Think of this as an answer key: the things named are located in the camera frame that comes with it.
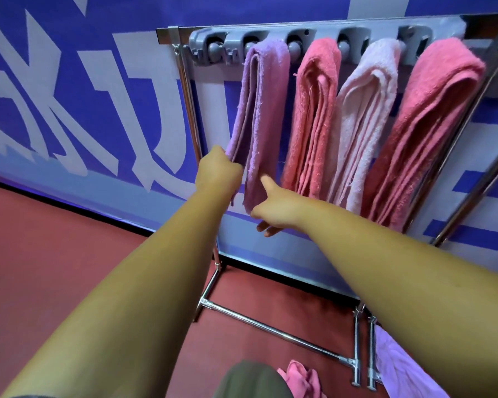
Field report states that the thick pink towel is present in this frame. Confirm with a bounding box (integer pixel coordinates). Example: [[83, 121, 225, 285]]
[[360, 37, 486, 233]]

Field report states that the purple towel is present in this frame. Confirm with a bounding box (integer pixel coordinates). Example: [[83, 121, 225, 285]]
[[225, 38, 291, 214]]

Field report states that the pale pink towel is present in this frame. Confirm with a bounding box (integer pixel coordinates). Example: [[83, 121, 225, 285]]
[[323, 38, 404, 214]]

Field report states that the coral pink towel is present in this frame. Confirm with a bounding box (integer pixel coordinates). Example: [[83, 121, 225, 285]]
[[281, 37, 342, 200]]

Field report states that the light purple cloth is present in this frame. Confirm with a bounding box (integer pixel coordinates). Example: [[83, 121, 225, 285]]
[[373, 325, 441, 398]]

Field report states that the person's olive trouser leg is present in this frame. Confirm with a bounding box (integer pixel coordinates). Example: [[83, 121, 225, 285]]
[[213, 360, 294, 398]]

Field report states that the person's left forearm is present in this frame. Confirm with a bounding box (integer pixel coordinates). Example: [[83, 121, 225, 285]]
[[2, 190, 233, 398]]

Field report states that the chrome towel rack frame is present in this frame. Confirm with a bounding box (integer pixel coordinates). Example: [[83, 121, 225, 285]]
[[155, 11, 498, 388]]

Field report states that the person's left hand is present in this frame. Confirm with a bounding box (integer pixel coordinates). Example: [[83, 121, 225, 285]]
[[195, 145, 245, 200]]

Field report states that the grey clip holder rail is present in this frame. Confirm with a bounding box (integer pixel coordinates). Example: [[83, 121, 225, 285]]
[[188, 16, 468, 67]]

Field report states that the crumpled pink cloth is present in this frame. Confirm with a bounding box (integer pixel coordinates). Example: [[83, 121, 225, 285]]
[[277, 360, 327, 398]]

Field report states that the person's right forearm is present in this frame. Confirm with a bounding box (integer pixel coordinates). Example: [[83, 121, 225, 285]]
[[304, 201, 498, 398]]

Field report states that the person's right hand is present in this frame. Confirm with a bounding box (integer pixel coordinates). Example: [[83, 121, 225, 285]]
[[250, 175, 317, 238]]

